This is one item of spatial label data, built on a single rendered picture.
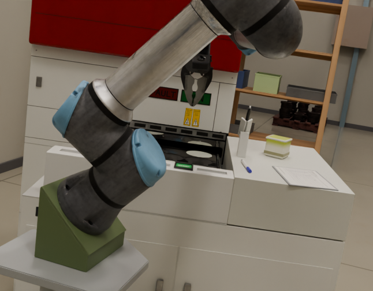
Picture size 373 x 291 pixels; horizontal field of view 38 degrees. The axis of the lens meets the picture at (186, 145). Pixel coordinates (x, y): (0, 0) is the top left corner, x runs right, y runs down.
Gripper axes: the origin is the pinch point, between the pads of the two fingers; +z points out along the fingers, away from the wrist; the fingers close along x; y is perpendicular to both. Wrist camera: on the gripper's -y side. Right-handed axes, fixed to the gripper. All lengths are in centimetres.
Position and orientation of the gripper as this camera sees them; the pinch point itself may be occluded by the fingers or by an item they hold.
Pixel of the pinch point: (192, 102)
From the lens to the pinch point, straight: 158.4
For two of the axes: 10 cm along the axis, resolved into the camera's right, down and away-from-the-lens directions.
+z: -1.4, 9.7, 2.1
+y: 0.4, -2.1, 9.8
